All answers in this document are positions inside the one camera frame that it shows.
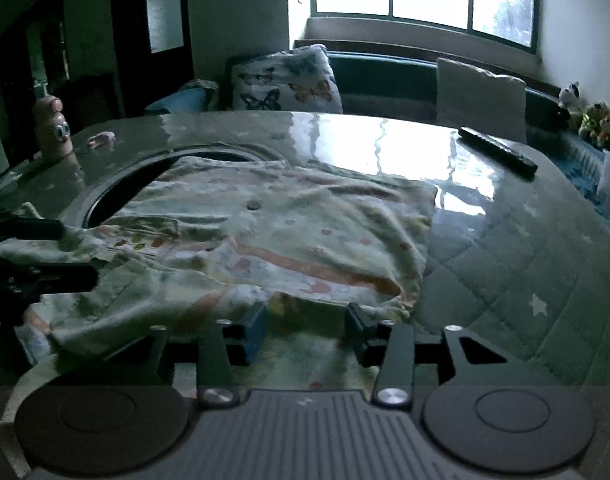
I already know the butterfly print pillow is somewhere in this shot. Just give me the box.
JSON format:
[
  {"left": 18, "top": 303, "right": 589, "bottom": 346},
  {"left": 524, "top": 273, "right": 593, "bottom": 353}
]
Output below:
[{"left": 227, "top": 44, "right": 345, "bottom": 114}]

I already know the pink toy figure with eyes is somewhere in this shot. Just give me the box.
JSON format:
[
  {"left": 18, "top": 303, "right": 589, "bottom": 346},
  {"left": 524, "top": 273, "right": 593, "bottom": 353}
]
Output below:
[{"left": 32, "top": 96, "right": 76, "bottom": 159}]

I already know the brown plush bear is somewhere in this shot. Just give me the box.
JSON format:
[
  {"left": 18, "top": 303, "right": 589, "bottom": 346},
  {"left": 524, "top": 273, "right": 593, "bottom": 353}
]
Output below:
[{"left": 578, "top": 104, "right": 604, "bottom": 142}]

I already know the dark door with glass pane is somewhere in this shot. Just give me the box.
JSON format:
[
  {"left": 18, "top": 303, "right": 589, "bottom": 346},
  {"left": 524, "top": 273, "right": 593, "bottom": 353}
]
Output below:
[{"left": 110, "top": 0, "right": 194, "bottom": 117}]

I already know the black and white plush cow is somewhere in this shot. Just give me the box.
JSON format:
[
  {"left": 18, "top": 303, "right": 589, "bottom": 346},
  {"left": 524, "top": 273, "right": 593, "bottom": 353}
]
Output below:
[{"left": 557, "top": 81, "right": 582, "bottom": 112}]

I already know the blue patterned seat cushion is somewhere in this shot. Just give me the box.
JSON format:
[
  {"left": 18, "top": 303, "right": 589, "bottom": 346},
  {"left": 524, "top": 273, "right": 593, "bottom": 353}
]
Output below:
[{"left": 567, "top": 132, "right": 610, "bottom": 248}]

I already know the patterned pastel cloth garment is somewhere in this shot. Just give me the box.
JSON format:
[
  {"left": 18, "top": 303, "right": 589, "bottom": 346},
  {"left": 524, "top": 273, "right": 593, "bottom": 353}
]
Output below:
[{"left": 0, "top": 156, "right": 438, "bottom": 366}]

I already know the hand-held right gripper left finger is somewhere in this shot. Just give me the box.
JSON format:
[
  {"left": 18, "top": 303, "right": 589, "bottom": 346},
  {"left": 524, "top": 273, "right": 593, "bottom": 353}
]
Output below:
[{"left": 104, "top": 304, "right": 270, "bottom": 409}]

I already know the teal sofa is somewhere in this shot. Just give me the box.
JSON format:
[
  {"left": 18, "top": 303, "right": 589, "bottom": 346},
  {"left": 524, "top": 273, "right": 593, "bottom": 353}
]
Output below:
[{"left": 145, "top": 39, "right": 573, "bottom": 133}]

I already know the black remote control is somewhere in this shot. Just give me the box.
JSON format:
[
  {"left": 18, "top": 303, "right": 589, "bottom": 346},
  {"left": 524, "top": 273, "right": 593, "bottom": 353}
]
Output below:
[{"left": 457, "top": 126, "right": 538, "bottom": 177}]

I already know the plain white pillow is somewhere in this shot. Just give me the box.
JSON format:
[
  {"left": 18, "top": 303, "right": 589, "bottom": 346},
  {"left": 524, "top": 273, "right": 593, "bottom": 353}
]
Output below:
[{"left": 435, "top": 57, "right": 528, "bottom": 144}]

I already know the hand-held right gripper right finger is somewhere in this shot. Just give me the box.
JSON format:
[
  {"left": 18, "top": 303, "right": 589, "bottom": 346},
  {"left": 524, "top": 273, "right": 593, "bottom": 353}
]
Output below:
[{"left": 345, "top": 302, "right": 523, "bottom": 408}]

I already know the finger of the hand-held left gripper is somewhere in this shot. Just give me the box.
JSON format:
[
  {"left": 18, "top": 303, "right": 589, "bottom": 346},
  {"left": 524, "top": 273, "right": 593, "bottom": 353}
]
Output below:
[
  {"left": 12, "top": 217, "right": 66, "bottom": 242},
  {"left": 15, "top": 264, "right": 99, "bottom": 297}
]

